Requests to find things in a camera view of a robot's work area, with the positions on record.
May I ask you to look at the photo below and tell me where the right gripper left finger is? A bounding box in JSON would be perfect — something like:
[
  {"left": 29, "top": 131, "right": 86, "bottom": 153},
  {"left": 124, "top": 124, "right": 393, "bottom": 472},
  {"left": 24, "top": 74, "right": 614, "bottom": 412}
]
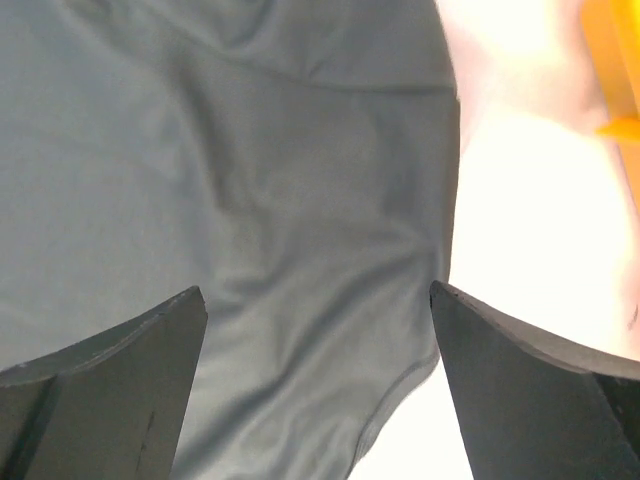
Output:
[{"left": 1, "top": 286, "right": 207, "bottom": 480}]

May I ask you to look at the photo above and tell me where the yellow plastic bin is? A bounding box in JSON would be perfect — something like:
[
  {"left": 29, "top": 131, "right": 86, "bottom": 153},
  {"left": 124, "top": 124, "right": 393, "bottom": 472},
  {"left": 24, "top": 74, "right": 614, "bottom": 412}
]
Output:
[{"left": 579, "top": 0, "right": 640, "bottom": 146}]

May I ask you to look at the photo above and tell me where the dark grey t shirt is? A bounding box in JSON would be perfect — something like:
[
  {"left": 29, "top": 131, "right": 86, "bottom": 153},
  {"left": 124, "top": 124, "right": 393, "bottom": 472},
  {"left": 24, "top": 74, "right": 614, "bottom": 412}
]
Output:
[{"left": 1, "top": 1, "right": 460, "bottom": 479}]

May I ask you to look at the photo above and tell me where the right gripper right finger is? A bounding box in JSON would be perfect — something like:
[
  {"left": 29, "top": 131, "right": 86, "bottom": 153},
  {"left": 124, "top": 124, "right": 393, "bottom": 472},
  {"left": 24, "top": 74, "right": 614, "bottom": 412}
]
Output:
[{"left": 430, "top": 281, "right": 639, "bottom": 480}]

